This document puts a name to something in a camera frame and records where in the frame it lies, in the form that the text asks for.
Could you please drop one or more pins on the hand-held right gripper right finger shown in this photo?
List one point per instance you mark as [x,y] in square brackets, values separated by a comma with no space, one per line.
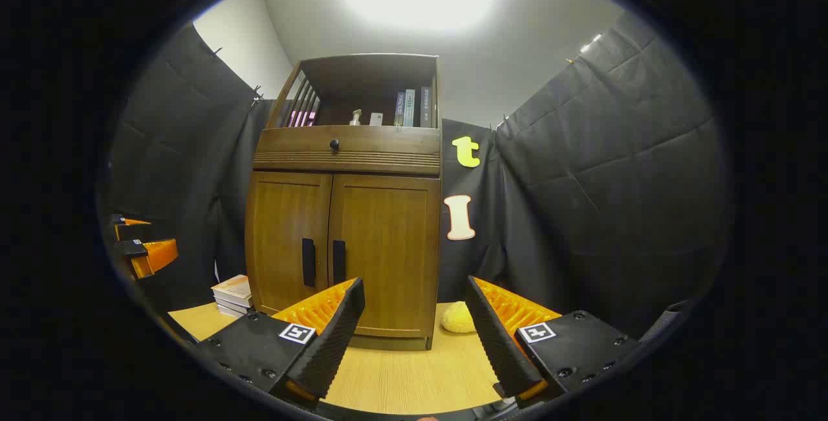
[498,343]

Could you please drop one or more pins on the wooden double-door shoe cabinet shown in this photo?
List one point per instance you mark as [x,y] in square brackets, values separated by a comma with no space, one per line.
[362,85]

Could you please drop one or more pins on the small white pump bottle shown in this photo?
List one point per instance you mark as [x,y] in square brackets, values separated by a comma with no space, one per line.
[356,119]

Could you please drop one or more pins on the wooden cabinet door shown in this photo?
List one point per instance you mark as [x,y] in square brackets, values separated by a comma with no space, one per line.
[278,240]
[388,246]

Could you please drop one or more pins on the pale green book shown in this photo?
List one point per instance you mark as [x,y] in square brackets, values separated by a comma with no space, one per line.
[409,109]

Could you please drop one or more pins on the black backdrop cloth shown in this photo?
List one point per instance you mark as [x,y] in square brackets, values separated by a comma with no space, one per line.
[614,182]

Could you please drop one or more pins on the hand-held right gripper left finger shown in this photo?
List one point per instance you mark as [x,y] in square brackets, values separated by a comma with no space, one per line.
[336,337]

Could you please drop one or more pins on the small ceiling light panel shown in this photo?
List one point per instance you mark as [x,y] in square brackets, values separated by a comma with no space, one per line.
[591,43]

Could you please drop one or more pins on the thin white book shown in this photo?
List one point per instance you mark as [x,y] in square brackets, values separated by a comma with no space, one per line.
[231,307]
[228,312]

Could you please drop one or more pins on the wooden cabinet drawer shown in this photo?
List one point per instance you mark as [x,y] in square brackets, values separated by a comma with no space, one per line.
[388,146]

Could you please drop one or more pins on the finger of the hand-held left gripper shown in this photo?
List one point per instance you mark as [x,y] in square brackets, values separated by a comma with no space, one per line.
[132,232]
[158,256]

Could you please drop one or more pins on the small white box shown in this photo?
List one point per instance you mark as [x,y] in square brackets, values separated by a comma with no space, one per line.
[376,119]

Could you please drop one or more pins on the dark grey book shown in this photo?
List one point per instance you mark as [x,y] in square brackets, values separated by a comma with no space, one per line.
[425,108]

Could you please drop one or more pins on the yellow plush toy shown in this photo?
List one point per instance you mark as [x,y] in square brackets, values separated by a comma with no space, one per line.
[458,317]

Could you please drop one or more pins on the blue-grey book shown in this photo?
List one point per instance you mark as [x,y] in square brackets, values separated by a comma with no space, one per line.
[400,110]

